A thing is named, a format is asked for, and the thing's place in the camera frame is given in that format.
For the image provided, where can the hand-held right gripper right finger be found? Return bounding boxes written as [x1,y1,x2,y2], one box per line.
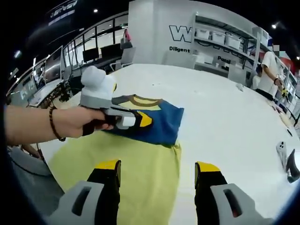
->
[194,161,265,225]

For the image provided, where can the black curved device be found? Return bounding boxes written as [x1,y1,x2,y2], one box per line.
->
[286,149,300,184]

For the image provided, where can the dark braided bracelet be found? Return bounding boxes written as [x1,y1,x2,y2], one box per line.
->
[48,106,67,143]

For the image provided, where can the beige object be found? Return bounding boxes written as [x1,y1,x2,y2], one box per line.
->
[271,104,293,126]

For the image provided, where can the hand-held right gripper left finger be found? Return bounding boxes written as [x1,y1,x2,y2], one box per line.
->
[50,159,122,225]

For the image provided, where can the dark hanging sign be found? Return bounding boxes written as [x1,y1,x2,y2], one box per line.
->
[47,0,78,27]

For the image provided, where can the silver laptop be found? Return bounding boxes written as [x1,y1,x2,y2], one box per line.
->
[27,45,65,107]

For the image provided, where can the white shelf with boxes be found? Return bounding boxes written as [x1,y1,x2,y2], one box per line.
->
[280,50,300,118]

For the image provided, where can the person's grey trousers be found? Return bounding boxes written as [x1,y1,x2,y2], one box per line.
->
[7,145,65,211]

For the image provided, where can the grey metal shelf rack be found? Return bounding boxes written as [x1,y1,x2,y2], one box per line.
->
[192,11,274,79]

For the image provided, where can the grey bag with pink strap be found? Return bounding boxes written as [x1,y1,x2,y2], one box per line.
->
[120,28,133,49]

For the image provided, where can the grey office chair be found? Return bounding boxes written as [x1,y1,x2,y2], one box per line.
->
[114,46,137,71]

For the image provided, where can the black desktop monitor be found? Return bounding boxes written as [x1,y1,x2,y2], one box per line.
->
[83,47,99,63]
[100,45,123,62]

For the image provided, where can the yellow and blue garment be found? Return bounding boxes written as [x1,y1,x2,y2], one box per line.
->
[48,94,185,225]

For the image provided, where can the person's left hand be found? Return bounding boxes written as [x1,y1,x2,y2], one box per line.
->
[57,106,115,141]

